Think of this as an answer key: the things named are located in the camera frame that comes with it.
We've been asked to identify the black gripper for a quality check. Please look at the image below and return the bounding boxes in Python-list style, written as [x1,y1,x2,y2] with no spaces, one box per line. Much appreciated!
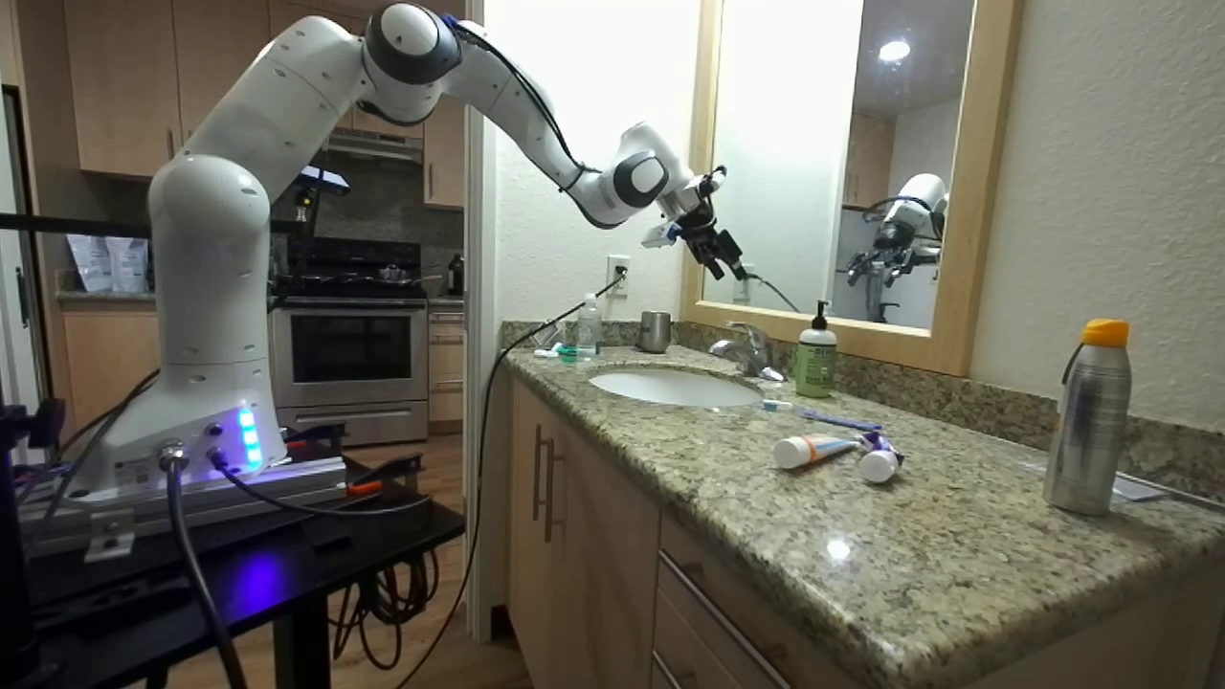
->
[672,189,758,286]

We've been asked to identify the chrome sink faucet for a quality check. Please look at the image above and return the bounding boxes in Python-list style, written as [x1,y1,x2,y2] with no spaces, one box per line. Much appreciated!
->
[705,320,787,388]

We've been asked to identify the blue toothbrush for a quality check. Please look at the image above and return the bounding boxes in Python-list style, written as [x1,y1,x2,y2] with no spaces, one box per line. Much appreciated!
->
[762,398,889,439]

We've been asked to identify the white toothpaste tube orange band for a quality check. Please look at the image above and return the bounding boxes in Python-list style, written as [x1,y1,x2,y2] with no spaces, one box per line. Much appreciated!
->
[768,430,866,473]

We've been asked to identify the metal cup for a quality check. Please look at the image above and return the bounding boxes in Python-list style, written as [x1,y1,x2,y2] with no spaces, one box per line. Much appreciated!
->
[634,308,679,355]

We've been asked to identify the green soap pump bottle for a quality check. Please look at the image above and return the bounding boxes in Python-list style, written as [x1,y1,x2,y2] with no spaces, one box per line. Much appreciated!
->
[794,295,843,402]

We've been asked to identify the white sink basin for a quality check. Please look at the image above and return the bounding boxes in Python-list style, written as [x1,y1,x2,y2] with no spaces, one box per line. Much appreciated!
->
[587,365,768,415]

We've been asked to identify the clear plastic bottle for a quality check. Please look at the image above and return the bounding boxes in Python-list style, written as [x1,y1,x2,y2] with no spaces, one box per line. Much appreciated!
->
[574,292,610,360]

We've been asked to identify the purple and white tube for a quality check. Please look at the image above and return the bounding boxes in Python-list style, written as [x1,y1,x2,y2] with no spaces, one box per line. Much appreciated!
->
[855,425,908,489]

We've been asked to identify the light wood vanity cabinet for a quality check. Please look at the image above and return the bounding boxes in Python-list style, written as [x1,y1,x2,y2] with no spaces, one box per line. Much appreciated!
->
[501,376,1225,689]

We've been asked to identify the steel range hood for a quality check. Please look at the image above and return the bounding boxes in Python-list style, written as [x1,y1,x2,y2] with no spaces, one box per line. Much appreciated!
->
[321,116,429,167]

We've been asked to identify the silver bottle orange cap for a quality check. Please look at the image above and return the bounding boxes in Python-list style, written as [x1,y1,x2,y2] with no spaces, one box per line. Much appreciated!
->
[1045,315,1138,521]

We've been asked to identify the stainless steel oven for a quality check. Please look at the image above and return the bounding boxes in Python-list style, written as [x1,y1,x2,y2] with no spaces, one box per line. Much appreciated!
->
[263,234,435,450]

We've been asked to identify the black lamp on stand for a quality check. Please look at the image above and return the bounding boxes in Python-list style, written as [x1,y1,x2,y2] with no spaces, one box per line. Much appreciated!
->
[296,161,357,228]

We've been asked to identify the orange black clamp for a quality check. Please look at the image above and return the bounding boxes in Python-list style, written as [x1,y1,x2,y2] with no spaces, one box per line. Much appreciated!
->
[283,425,429,509]

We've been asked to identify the black robot table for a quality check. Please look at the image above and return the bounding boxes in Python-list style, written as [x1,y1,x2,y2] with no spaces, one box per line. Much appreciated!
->
[0,489,471,689]

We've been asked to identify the light wood kitchen cabinets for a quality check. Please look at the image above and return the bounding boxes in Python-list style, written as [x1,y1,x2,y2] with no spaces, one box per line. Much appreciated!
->
[60,0,471,214]

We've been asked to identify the white wall outlet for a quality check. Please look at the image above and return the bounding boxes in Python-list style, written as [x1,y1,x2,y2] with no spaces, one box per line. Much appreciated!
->
[600,250,634,308]

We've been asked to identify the wood framed wall mirror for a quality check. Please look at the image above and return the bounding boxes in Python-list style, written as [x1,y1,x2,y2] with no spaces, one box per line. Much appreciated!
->
[679,0,1026,379]

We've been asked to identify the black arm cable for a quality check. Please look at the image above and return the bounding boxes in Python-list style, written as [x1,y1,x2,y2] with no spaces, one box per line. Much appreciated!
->
[435,13,610,199]

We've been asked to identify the black power cable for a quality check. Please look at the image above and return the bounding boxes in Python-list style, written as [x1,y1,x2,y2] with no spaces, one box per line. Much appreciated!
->
[390,263,629,689]

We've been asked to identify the black cable bundle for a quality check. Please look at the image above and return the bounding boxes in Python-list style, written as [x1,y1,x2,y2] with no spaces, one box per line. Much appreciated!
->
[326,542,446,676]

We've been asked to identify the thin black base cable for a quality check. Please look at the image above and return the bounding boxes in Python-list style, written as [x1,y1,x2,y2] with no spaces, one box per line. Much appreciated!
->
[201,445,435,524]

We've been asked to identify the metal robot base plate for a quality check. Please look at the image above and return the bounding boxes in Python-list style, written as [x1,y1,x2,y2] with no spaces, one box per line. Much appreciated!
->
[15,450,357,564]

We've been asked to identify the thick black base cable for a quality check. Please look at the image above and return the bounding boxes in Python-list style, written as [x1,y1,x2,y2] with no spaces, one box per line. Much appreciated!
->
[152,445,252,689]

